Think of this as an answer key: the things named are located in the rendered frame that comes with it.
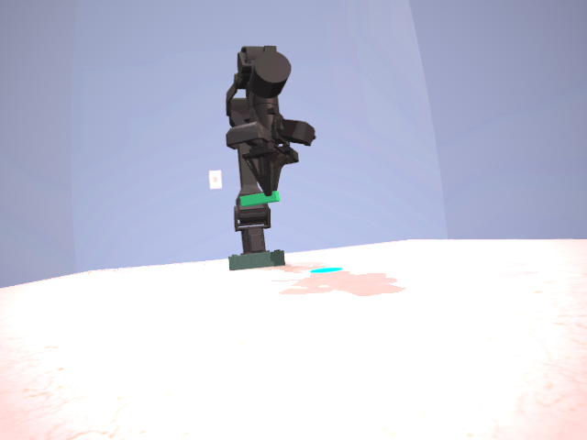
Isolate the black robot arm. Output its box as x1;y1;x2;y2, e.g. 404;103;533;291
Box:
226;45;316;255

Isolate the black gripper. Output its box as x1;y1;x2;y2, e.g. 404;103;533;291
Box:
226;104;299;196

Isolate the green rectangular post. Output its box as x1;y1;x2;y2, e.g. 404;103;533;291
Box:
240;191;280;207

